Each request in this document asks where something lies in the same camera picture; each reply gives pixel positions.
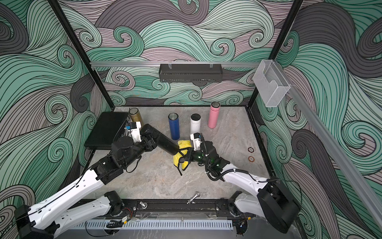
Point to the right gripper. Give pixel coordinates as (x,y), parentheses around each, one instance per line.
(190,154)

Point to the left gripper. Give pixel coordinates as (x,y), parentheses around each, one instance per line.
(150,145)

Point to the yellow cleaning cloth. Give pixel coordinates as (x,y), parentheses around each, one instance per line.
(183,156)

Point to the gold thermos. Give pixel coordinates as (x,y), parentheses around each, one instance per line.
(135,115)

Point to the black thermos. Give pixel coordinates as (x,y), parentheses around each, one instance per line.
(159,139)

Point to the pink thermos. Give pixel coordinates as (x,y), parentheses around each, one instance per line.
(214,114)

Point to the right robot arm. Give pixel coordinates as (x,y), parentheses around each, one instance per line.
(252,185)

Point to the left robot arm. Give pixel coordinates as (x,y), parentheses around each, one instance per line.
(52,216)

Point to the white thermos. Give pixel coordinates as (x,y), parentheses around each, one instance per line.
(195,125)

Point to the blue thermos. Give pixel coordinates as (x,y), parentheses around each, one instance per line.
(174,126)

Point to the black case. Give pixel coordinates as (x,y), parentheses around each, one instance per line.
(109,128)

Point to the silver bolt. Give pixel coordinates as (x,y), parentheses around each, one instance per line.
(191,201)

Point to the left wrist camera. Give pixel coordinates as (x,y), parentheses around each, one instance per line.
(132,129)

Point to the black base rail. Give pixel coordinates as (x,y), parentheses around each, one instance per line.
(179,206)

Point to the white slotted cable duct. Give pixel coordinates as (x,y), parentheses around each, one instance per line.
(157,224)

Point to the black wall shelf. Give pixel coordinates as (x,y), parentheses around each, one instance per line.
(190,73)

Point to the clear plastic wall holder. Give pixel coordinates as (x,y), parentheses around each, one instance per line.
(271,82)

